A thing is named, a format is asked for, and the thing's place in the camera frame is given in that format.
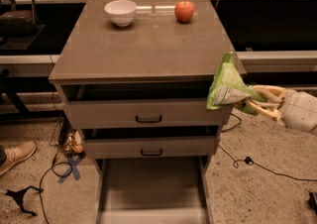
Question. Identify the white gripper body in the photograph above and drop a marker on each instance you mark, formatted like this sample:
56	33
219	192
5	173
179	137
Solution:
299	109

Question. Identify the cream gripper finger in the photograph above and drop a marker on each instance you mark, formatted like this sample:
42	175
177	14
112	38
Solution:
270	110
273	94

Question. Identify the green rice chip bag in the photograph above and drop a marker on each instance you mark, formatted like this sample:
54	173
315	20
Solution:
229	89

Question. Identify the middle grey drawer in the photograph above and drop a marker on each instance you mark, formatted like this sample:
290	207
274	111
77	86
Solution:
150	142

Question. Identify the grey drawer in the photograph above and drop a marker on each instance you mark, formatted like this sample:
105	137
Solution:
135	104
150	142
153	191

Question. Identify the grey drawer cabinet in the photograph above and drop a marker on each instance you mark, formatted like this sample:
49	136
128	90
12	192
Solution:
154	48

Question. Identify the bottom grey drawer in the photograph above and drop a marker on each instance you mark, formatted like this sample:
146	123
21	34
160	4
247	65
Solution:
153	191

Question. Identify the top grey drawer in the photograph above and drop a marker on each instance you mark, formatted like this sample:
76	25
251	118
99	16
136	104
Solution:
135	104

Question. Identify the snack bag on floor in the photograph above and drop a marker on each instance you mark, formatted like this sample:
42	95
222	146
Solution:
72	144

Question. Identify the black bag on shelf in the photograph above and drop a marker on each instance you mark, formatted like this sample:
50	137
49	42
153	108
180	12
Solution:
18	23

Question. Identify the red apple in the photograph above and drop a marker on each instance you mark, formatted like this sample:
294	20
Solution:
184	11

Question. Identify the white ceramic bowl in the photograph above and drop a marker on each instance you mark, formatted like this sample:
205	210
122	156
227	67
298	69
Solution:
121	12

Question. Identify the tan shoe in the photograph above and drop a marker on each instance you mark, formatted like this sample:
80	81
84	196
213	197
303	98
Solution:
14	155

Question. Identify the black metal bracket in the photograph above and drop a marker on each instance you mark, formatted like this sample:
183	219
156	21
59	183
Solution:
18	197

